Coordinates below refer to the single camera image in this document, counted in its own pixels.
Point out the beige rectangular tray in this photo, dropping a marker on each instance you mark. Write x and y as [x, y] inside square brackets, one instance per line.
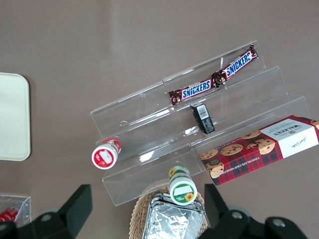
[12, 117]

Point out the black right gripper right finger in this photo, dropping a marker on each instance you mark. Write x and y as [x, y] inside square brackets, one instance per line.
[221, 211]

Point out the clear acrylic bottle rack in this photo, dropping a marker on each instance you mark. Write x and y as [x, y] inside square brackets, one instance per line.
[25, 206]

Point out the red tartan Walkers cookie box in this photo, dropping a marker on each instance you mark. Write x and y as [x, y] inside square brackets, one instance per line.
[249, 152]

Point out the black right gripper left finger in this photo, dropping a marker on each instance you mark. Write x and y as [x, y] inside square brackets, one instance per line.
[74, 209]

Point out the red lid white cup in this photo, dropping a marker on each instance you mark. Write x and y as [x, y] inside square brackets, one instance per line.
[104, 156]

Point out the Snickers chocolate bar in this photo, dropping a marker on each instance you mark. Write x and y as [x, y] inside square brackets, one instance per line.
[195, 89]
[238, 66]

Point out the small black carton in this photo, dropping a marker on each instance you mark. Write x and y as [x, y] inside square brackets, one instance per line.
[203, 119]

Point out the green lid white cup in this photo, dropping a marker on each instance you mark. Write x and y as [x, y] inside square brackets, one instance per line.
[182, 189]

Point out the clear acrylic stepped stand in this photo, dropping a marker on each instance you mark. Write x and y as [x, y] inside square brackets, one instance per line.
[154, 134]

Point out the red Coca-Cola bottle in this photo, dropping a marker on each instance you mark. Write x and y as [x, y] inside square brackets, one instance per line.
[8, 214]

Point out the oval light wicker basket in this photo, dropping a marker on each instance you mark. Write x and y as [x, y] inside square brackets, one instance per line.
[137, 219]

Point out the stacked aluminium foil containers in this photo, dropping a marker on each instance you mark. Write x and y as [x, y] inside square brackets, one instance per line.
[169, 221]

